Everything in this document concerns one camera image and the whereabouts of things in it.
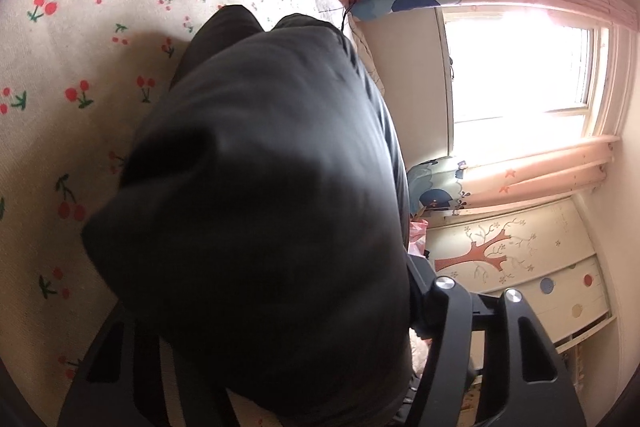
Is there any cabinet with tree decoration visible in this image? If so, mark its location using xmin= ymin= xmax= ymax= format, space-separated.
xmin=425 ymin=197 xmax=617 ymax=358

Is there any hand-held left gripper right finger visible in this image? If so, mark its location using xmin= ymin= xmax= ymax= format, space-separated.
xmin=407 ymin=254 xmax=587 ymax=427

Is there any black puffer jacket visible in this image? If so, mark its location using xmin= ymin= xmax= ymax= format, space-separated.
xmin=80 ymin=4 xmax=426 ymax=427

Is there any window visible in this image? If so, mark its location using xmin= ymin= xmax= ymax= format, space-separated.
xmin=437 ymin=4 xmax=626 ymax=158

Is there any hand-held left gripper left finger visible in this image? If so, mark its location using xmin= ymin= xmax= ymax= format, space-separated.
xmin=57 ymin=301 xmax=237 ymax=427

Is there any pink bag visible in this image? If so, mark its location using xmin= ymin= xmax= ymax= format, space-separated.
xmin=407 ymin=217 xmax=431 ymax=258

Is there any cherry-print bedsheet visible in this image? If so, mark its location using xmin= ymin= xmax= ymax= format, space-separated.
xmin=0 ymin=0 xmax=361 ymax=427

